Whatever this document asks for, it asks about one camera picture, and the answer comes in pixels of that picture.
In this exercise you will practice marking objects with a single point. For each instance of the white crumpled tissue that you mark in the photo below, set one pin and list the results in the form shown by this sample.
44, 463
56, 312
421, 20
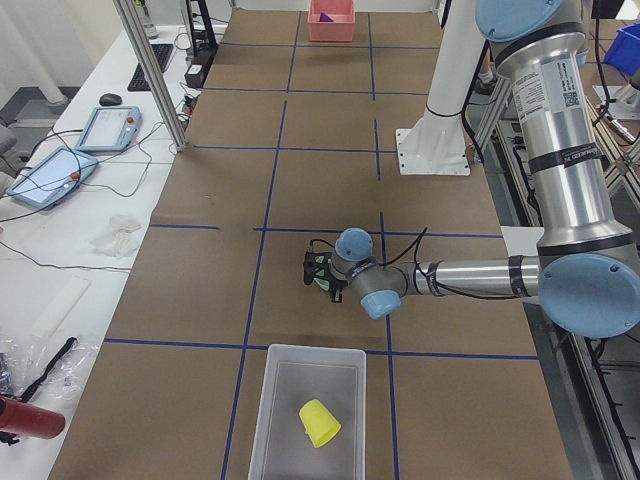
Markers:
119, 240

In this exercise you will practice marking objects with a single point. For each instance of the green ceramic bowl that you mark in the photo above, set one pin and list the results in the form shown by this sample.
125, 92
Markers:
322, 284

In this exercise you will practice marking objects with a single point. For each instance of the purple cloth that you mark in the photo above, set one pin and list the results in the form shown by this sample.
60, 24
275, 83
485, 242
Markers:
326, 18

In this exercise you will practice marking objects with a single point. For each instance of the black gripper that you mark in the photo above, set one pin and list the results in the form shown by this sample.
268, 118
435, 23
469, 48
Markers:
336, 286

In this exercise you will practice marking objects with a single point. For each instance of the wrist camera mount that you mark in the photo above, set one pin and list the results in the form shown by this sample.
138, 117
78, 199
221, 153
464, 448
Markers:
315, 261

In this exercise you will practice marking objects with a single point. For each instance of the clear plastic box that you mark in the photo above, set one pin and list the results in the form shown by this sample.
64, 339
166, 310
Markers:
294, 375

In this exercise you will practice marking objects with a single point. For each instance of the black box device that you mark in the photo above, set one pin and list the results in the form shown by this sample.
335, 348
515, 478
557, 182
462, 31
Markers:
194, 76

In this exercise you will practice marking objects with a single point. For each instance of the black computer mouse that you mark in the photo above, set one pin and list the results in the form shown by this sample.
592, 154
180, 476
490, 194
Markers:
110, 99

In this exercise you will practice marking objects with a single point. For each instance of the blue storage bin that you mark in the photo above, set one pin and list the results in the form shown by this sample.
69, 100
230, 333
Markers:
624, 53

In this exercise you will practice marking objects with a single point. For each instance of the yellow plastic cup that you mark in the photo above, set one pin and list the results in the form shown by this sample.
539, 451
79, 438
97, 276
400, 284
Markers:
319, 423

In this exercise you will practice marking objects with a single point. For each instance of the near teach pendant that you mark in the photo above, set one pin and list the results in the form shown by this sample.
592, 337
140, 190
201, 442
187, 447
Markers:
53, 179

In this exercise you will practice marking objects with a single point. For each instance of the white plastic chair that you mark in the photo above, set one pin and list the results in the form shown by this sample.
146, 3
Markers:
521, 240

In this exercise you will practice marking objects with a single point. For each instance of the clear plastic bag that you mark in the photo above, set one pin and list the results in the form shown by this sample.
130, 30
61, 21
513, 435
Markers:
39, 369

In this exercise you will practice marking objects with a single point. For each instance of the red cylinder bottle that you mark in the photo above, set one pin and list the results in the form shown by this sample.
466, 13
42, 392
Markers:
19, 419

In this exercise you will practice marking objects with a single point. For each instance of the white foam strip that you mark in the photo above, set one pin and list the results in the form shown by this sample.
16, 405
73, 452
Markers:
57, 310

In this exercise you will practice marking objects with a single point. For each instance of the far teach pendant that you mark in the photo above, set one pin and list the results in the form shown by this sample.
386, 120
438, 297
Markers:
109, 130

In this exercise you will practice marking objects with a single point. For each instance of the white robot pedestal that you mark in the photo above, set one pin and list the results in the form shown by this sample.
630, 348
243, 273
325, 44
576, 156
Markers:
435, 145

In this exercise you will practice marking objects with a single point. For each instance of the aluminium frame post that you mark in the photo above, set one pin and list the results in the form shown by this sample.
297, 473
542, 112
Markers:
150, 66

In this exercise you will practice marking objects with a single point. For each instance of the teach pendant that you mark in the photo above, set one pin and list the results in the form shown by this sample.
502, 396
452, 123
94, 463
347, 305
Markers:
53, 179
109, 130

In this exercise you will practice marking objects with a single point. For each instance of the pink plastic bin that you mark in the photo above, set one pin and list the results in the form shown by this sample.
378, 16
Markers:
341, 31

